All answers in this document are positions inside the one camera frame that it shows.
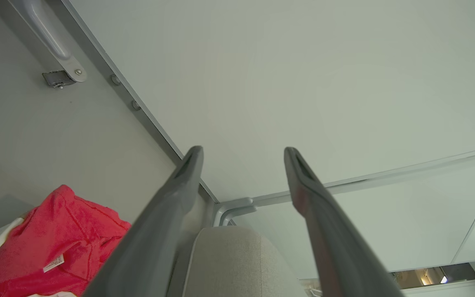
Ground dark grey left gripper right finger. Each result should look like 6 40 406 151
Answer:
284 147 405 297

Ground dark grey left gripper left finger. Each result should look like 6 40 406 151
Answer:
82 146 204 297

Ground red jersey with number print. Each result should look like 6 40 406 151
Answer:
0 184 132 297

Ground small metal latch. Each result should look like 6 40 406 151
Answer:
42 70 77 89

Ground grey table leg with caster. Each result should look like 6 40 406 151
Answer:
9 0 87 83

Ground grey metal frame post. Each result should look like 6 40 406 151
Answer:
58 0 259 227

